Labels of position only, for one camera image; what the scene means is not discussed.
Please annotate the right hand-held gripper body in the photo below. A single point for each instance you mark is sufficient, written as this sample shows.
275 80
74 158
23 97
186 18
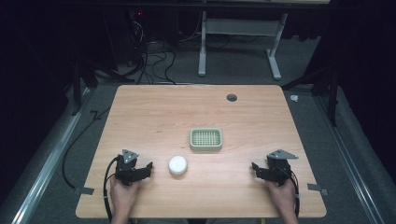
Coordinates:
278 169

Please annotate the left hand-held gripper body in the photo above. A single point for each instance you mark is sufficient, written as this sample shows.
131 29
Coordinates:
126 169

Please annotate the person's left hand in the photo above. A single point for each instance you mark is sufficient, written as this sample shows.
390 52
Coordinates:
123 196

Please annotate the person's right hand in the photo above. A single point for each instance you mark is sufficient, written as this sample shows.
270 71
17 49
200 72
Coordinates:
282 197

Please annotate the grey tape piece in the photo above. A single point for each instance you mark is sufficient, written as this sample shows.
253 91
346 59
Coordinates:
317 188
84 190

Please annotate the green soap dish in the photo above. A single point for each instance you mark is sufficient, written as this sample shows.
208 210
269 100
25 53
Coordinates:
206 138

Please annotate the grey table grommet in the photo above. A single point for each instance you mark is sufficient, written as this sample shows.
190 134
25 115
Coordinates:
232 97

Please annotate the black metal stand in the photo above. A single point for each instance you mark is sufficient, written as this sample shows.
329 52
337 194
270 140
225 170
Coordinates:
77 84
333 93

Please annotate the metal floor rail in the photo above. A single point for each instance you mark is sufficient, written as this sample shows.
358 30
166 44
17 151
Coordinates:
348 158
46 168

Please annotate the white metal table frame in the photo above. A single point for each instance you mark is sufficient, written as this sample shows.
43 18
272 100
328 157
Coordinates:
239 26

